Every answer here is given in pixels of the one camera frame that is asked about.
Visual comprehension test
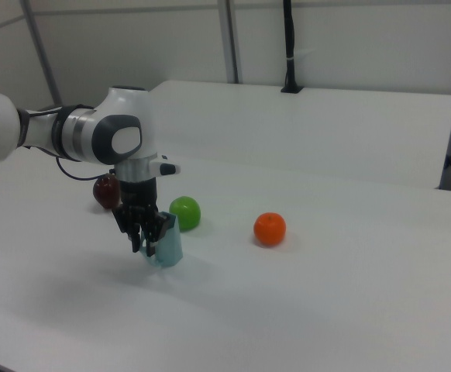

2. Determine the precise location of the dark red apple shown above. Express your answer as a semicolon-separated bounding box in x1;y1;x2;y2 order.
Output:
92;173;122;211

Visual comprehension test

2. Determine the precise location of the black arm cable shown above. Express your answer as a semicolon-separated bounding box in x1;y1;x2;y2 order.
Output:
56;153;108;182

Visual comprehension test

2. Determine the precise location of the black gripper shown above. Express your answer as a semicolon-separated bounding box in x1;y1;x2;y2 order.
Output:
111;176;178;260

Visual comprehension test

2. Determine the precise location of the green apple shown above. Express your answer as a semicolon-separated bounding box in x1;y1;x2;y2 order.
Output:
169;195;202;233

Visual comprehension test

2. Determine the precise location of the orange mandarin fruit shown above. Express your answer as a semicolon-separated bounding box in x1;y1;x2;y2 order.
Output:
253;212;287;247

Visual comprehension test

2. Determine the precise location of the grey partition post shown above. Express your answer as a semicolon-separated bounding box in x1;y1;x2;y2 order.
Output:
19;0;63;109
216;0;245;84

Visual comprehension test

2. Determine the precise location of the black pole with base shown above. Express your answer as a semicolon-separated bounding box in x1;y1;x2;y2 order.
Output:
280;0;305;95

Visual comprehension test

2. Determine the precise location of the teal hexagonal plastic mug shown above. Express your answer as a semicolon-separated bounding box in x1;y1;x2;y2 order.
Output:
139;211;184;269

